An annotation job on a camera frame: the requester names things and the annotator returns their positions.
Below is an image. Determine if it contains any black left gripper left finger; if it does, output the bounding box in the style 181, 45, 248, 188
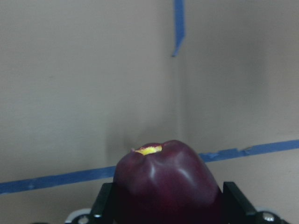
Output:
90, 183, 114, 218

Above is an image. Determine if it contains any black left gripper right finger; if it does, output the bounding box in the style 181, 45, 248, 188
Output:
223, 182, 256, 216

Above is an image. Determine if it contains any dark red apple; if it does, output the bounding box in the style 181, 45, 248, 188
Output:
114, 140, 225, 224

